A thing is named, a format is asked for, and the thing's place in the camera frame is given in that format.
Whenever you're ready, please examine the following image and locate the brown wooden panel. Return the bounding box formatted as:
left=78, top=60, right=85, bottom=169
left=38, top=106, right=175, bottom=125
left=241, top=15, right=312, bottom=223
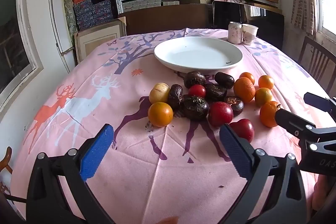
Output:
left=118, top=4, right=214, bottom=36

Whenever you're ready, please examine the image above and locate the stack of blue patterned boxes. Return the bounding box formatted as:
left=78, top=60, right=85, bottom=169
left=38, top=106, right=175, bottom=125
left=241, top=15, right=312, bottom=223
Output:
left=73, top=0, right=116, bottom=31

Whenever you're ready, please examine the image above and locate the brown wooden chair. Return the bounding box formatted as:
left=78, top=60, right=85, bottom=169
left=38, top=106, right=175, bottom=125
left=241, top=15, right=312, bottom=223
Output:
left=0, top=147, right=17, bottom=205

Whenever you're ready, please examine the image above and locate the small orange kumquat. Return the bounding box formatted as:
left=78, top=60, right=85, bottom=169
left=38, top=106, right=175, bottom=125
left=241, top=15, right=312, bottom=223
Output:
left=258, top=75, right=275, bottom=90
left=254, top=88, right=273, bottom=107
left=239, top=72, right=255, bottom=85

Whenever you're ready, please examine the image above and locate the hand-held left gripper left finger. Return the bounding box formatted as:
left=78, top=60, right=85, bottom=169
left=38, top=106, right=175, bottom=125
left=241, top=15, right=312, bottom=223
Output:
left=26, top=124, right=116, bottom=224

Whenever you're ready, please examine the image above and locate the orange mandarin with stem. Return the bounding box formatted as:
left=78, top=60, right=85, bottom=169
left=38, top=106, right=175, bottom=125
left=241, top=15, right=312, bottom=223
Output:
left=259, top=101, right=282, bottom=128

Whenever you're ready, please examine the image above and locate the pale yellow round fruit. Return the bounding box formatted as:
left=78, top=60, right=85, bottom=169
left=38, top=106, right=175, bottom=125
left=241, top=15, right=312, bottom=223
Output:
left=149, top=83, right=171, bottom=104

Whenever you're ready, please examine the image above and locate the wrinkled dark red date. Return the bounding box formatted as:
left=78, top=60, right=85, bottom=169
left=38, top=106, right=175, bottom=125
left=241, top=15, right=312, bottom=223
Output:
left=168, top=84, right=184, bottom=110

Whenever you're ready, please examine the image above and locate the white paper cup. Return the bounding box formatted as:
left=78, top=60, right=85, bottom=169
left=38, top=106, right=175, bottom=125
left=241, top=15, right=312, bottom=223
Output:
left=241, top=24, right=259, bottom=45

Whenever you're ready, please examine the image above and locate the large dark water chestnut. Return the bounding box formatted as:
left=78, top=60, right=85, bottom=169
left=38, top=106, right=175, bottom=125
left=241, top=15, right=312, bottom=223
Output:
left=183, top=96, right=210, bottom=121

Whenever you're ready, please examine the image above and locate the round orange mandarin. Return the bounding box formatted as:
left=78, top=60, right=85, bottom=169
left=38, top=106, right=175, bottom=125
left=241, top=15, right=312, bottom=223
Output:
left=233, top=77, right=256, bottom=103

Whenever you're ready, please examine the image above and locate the small red cherry tomato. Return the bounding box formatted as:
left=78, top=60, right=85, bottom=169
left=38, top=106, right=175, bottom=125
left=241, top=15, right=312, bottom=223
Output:
left=188, top=84, right=206, bottom=98

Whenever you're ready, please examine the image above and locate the wooden picture frame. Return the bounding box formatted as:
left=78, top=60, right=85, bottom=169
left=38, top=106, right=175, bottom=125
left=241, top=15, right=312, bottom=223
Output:
left=74, top=17, right=127, bottom=64

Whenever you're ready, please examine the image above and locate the person's right hand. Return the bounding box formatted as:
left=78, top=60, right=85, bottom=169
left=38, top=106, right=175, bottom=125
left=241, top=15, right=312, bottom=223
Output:
left=312, top=175, right=336, bottom=215

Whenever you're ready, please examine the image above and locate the white framed window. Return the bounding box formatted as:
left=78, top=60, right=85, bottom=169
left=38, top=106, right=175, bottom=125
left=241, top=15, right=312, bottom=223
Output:
left=0, top=0, right=44, bottom=115

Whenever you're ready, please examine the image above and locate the pink printed tablecloth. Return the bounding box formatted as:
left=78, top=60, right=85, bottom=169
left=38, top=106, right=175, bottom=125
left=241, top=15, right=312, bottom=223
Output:
left=10, top=28, right=336, bottom=224

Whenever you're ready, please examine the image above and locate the large yellow-orange kumquat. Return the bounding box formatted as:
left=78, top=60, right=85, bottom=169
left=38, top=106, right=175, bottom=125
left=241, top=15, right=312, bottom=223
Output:
left=148, top=102, right=174, bottom=127

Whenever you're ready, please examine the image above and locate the white board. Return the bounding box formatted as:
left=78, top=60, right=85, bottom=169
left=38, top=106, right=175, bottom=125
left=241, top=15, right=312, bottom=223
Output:
left=49, top=0, right=74, bottom=73

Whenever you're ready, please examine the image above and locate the green marble slab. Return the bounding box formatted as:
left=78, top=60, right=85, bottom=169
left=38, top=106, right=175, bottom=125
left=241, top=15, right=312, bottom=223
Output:
left=62, top=0, right=79, bottom=36

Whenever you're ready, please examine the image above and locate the white ceramic plate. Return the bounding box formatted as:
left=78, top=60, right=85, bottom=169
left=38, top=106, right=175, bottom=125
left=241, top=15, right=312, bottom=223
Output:
left=154, top=37, right=243, bottom=75

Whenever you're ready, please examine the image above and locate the white drink can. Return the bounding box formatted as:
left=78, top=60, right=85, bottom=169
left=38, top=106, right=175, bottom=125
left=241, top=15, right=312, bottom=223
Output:
left=227, top=21, right=243, bottom=44

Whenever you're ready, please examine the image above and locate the dark wooden chair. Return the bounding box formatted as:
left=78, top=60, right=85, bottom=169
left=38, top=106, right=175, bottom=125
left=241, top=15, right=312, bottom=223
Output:
left=298, top=36, right=336, bottom=81

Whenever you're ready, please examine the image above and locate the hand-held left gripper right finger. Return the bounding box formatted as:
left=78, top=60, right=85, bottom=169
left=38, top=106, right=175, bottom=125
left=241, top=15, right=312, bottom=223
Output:
left=220, top=124, right=307, bottom=224

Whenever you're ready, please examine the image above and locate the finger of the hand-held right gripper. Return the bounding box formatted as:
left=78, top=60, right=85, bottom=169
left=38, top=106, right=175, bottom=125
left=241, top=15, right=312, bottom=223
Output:
left=275, top=109, right=336, bottom=140
left=304, top=92, right=336, bottom=113

